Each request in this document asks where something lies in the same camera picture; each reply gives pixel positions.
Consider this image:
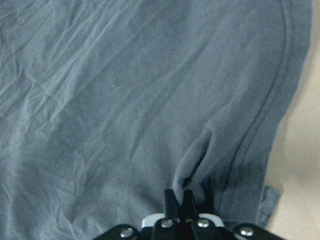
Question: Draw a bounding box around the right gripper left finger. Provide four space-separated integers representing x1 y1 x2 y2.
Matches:
163 189 180 221

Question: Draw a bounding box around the black t-shirt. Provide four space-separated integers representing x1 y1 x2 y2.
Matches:
0 0 312 240

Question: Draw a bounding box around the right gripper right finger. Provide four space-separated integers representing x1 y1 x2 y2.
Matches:
180 189 199 222

